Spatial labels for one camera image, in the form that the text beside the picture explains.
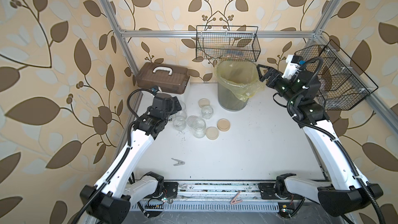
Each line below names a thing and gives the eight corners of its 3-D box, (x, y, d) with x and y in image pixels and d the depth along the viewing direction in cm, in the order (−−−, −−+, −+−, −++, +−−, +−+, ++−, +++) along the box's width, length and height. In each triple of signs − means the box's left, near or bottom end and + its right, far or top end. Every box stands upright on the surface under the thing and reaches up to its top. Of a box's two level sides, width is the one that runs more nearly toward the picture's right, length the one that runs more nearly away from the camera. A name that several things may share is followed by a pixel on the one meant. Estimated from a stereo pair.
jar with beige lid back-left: (201, 119, 103) (201, 114, 98) (201, 110, 107) (201, 105, 103) (213, 119, 103) (213, 114, 98) (212, 110, 107) (213, 105, 103)
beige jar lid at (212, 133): (205, 140, 94) (205, 138, 92) (205, 128, 99) (205, 126, 97) (219, 140, 94) (219, 138, 92) (218, 128, 99) (218, 126, 97)
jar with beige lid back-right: (173, 130, 97) (172, 127, 94) (175, 117, 104) (174, 113, 100) (185, 130, 97) (184, 127, 94) (186, 117, 104) (186, 113, 100)
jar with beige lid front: (193, 138, 95) (192, 128, 85) (194, 127, 99) (192, 117, 90) (206, 138, 95) (206, 128, 85) (205, 127, 99) (205, 117, 90)
